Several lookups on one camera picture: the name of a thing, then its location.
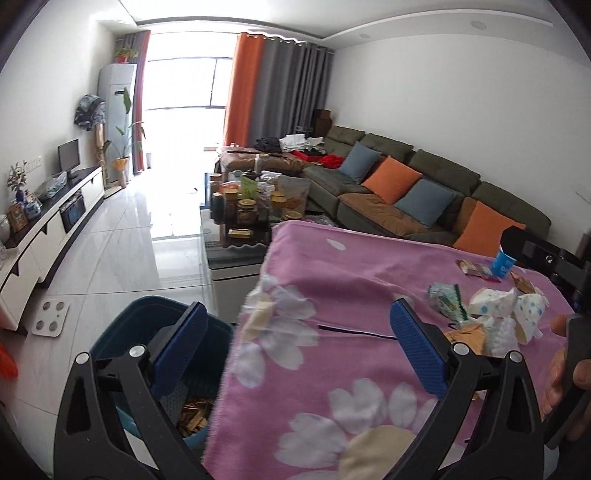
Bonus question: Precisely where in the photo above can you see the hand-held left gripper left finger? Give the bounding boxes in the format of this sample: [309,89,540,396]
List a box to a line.
[53,301,208,480]

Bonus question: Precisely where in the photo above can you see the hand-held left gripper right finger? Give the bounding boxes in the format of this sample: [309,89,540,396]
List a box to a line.
[390,298,548,480]

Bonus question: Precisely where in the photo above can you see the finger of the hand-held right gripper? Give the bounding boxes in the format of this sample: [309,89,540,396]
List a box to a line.
[501,225,561,273]

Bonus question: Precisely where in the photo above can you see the golden brown snack wrapper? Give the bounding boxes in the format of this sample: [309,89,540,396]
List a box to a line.
[444,322,486,357]

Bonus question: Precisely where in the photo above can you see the green snack wrapper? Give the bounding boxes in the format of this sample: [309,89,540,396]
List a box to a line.
[427,281,468,320]

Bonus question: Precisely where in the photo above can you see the crushed blue-dotted paper cup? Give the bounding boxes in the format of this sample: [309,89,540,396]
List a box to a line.
[515,288,550,344]
[468,287,519,320]

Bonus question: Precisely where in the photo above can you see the blue plastic waste bin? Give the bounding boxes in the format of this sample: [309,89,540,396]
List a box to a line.
[90,295,236,464]

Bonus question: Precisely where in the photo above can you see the white tissue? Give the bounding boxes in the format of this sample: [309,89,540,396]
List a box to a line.
[482,318,520,357]

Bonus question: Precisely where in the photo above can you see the person's right hand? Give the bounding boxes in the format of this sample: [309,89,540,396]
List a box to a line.
[544,315,591,441]

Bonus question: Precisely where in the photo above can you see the blue paper cup white lid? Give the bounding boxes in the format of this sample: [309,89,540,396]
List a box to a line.
[490,251,516,278]

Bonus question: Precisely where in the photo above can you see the orange sofa cushion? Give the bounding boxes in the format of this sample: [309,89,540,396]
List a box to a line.
[361,156,423,205]
[452,200,527,257]

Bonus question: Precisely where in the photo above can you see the brown kraft sachet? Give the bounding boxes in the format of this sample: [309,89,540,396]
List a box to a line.
[509,271,536,294]

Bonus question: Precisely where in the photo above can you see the brown scraps in bin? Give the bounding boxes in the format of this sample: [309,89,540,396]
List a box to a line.
[178,396,215,439]

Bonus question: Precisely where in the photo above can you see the glass top coffee table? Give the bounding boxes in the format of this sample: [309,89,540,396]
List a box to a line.
[199,173,278,319]

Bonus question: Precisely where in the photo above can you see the blue sofa cushion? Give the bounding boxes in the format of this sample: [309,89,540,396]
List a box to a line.
[394,178,468,228]
[338,141,384,183]

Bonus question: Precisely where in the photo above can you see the pink floral blanket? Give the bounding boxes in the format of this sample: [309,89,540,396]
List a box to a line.
[203,220,583,480]

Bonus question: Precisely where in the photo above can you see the olive green sectional sofa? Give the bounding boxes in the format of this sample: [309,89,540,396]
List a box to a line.
[302,124,552,247]

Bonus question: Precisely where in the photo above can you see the white bathroom scale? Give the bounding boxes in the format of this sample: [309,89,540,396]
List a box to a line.
[31,301,71,336]

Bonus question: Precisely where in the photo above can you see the brown sofa seat pad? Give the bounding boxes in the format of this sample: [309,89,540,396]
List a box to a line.
[341,191,459,234]

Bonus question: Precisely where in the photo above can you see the cluster of food jars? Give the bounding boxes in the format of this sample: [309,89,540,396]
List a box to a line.
[210,168,305,232]

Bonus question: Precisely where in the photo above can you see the orange plastic bag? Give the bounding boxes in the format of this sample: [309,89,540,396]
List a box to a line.
[0,342,18,380]

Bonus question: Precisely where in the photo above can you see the white TV cabinet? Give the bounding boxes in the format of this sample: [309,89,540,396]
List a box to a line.
[0,165,105,330]

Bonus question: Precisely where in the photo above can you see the kraft snack bag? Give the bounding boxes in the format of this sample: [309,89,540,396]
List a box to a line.
[276,175,312,217]

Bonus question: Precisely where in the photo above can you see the red cloth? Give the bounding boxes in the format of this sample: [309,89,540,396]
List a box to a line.
[295,150,345,169]

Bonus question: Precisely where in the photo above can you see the brown padded bench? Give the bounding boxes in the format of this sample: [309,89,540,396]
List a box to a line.
[219,147,308,175]

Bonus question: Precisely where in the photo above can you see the brown cardboard box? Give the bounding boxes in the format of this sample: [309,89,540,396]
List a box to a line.
[312,108,334,134]

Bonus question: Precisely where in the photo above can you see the black monitor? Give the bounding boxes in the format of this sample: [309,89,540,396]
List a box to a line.
[57,138,81,178]

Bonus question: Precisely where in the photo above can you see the white clothes pile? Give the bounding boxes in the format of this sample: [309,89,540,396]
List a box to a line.
[279,134,324,151]

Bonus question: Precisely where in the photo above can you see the vase with flowers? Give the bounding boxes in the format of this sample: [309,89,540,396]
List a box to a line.
[6,161,29,204]

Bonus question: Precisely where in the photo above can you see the white standing air conditioner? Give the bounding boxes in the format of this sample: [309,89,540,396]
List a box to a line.
[97,63,138,188]

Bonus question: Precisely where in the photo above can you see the cloth-covered standing fan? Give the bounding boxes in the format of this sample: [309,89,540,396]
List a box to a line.
[73,92,109,169]

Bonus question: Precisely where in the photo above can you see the tall green houseplant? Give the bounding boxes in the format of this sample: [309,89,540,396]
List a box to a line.
[102,88,146,185]

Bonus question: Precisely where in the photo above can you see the large window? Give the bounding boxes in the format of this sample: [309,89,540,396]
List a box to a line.
[141,34,234,153]

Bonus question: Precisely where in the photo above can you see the small photo frame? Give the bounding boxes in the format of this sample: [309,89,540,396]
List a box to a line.
[7,203,28,233]

